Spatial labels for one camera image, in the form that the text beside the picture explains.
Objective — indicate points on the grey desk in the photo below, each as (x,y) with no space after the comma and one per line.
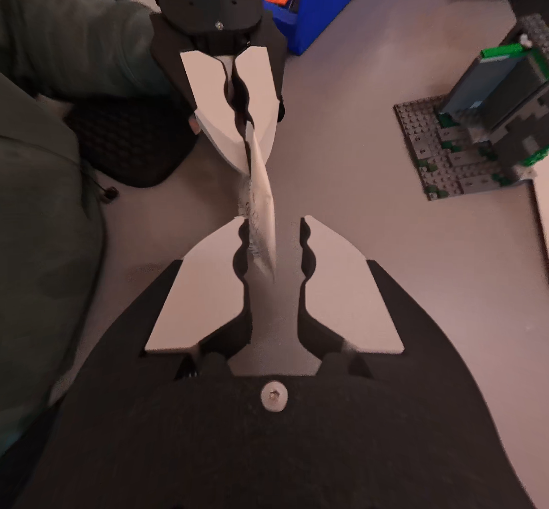
(386,238)

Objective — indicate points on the person's left hand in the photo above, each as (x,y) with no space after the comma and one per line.
(194,123)

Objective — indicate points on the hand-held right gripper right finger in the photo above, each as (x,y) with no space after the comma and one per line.
(351,303)

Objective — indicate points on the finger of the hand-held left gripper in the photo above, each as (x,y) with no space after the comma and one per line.
(262,97)
(210,105)

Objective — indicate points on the blue plastic bin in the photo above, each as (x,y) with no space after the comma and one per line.
(339,7)

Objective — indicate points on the black chair armrest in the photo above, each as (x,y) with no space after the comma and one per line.
(128,144)

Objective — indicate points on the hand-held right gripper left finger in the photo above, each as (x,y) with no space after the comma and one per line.
(197,303)

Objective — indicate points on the grey brick building model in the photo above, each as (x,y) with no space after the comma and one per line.
(484,122)

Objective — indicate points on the small brick-print paper bag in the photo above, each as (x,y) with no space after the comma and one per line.
(261,200)

